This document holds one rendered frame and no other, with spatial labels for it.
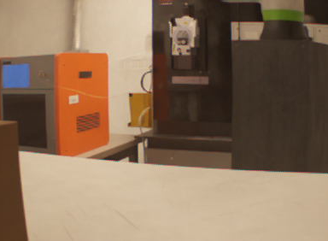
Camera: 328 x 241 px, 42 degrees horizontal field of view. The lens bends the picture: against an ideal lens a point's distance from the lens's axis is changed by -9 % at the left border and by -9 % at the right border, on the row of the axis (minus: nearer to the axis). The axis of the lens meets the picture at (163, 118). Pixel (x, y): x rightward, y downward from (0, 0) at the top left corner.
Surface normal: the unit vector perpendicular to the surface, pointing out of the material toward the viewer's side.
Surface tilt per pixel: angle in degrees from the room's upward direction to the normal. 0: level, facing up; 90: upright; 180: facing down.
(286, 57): 90
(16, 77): 90
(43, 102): 90
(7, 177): 90
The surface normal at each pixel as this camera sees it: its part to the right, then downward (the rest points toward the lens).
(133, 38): -0.36, 0.11
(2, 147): 0.92, 0.04
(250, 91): -0.65, 0.10
